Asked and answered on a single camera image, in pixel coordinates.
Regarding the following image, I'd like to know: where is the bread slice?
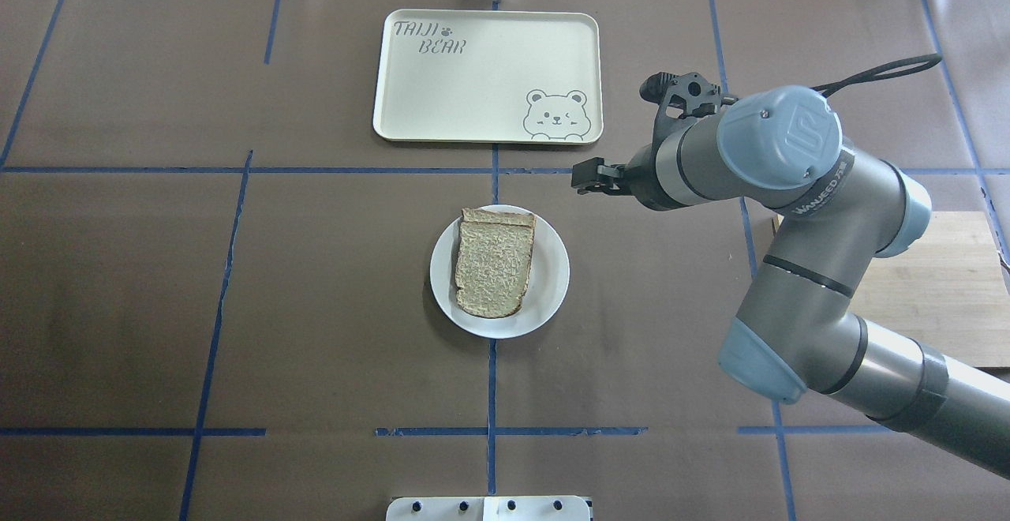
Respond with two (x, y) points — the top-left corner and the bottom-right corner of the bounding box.
(455, 221), (535, 319)
(462, 208), (535, 227)

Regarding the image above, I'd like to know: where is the cream bear serving tray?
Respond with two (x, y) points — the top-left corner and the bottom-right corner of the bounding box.
(372, 8), (604, 146)

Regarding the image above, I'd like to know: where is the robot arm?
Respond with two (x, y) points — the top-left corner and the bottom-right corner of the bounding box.
(571, 80), (1009, 478)

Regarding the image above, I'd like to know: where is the white mounting base plate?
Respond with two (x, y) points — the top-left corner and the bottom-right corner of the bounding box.
(385, 495), (594, 520)

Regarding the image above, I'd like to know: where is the wooden cutting board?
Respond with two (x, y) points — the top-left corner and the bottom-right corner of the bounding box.
(772, 211), (1010, 369)

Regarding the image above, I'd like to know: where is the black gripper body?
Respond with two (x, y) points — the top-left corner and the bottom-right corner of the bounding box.
(614, 146), (660, 200)

